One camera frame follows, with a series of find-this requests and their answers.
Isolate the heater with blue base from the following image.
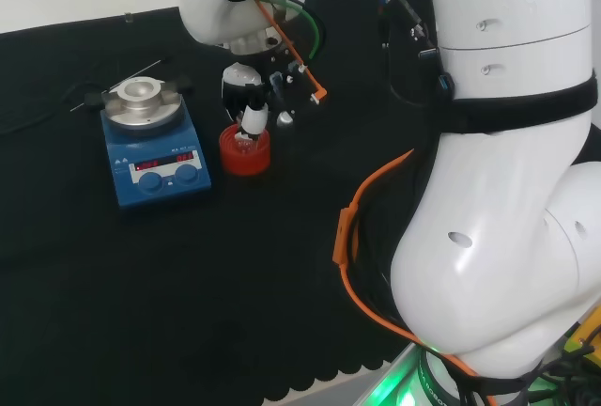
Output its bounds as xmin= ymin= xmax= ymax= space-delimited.
xmin=84 ymin=74 xmax=213 ymax=212

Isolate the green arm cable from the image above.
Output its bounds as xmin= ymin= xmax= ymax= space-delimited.
xmin=251 ymin=0 xmax=328 ymax=60

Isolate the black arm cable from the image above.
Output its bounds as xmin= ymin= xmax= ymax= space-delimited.
xmin=370 ymin=0 xmax=455 ymax=106

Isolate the thick black power cable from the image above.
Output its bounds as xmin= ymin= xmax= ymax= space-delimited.
xmin=0 ymin=80 xmax=95 ymax=137

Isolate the black bench cloth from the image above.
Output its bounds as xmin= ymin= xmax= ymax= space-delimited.
xmin=0 ymin=0 xmax=601 ymax=406

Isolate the grey metal base plate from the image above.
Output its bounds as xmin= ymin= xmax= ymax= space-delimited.
xmin=356 ymin=337 xmax=426 ymax=406

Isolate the orange flask support ring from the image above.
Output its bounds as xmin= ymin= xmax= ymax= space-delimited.
xmin=218 ymin=124 xmax=272 ymax=177

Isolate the thin metal probe rod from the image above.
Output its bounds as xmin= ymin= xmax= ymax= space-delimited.
xmin=69 ymin=58 xmax=162 ymax=114

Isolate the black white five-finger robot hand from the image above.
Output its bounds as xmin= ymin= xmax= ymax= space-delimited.
xmin=220 ymin=51 xmax=326 ymax=141

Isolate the clear glass round-bottom flask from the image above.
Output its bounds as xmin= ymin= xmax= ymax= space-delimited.
xmin=234 ymin=135 xmax=259 ymax=156

